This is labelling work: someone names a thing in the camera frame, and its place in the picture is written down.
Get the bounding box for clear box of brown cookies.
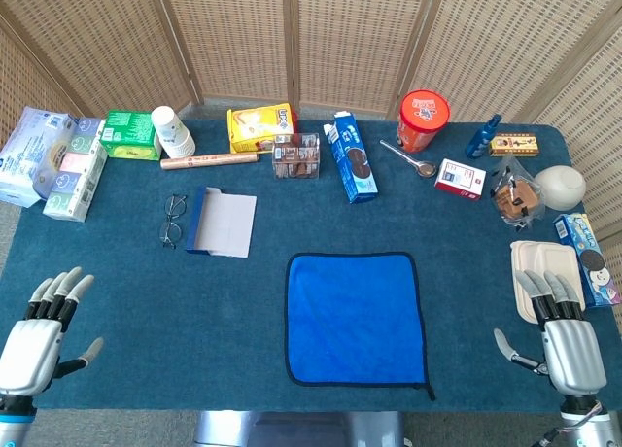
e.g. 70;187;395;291
271;132;321;181

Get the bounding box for large blue white tissue pack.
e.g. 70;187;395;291
0;105;79;209

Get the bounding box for yellow cracker box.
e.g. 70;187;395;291
226;102;299;155

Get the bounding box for blue folding glasses case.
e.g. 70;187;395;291
185;186;258;259

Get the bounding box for woven folding screen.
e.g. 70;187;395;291
0;0;622;244

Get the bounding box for wooden rolling pin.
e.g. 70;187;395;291
159;151;259;172

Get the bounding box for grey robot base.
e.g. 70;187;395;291
192;410;405;447

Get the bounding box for stack of white paper cups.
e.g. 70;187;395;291
150;105;197;160

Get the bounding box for green tissue box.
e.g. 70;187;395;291
99;109;163;162

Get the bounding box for beige takeaway container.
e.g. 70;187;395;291
509;240;587;327

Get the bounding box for metal spoon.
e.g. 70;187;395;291
379;139;438;179

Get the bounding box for light blue cartoon cookie box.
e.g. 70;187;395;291
554;212;622;308

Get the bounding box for small yellow brown box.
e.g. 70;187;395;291
488;132;541;157

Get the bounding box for pastel tissue multipack box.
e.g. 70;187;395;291
42;117;109;224

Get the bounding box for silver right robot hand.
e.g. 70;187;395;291
493;269;608;397

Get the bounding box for orange instant noodle tub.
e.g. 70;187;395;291
396;88;452;154

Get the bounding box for small red white box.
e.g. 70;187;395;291
433;157;487;201

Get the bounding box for teal table mat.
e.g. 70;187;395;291
0;119;622;414

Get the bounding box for black wire eyeglasses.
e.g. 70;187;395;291
158;193;189;250

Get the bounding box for blue sandwich cookie box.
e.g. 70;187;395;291
324;110;379;205

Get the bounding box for white bowl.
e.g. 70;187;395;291
534;165;587;212

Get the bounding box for blue cloth with black edge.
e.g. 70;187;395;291
284;251;436;402

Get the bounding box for clear bag of cookies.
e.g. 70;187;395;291
489;155;545;232

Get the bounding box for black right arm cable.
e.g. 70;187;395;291
536;426;565;447

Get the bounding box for blue spray bottle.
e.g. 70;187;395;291
465;114;502;159

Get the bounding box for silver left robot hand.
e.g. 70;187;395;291
0;265;105;397

